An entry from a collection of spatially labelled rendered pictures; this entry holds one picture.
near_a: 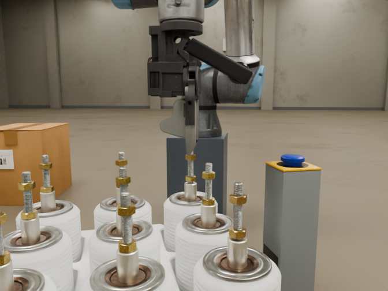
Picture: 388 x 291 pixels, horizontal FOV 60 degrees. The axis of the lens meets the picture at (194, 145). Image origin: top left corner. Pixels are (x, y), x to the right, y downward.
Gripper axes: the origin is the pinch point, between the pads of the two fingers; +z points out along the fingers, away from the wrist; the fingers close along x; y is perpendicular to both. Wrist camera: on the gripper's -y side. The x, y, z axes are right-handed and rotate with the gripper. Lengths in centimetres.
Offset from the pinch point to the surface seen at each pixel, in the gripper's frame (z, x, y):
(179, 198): 9.5, 0.6, 2.5
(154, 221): 35, -52, 19
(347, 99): 5, -856, -319
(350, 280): 35, -19, -35
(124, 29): -186, -900, 281
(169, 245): 16.9, 3.3, 3.9
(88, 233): 16.8, 0.2, 19.7
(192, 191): 8.0, 0.9, 0.2
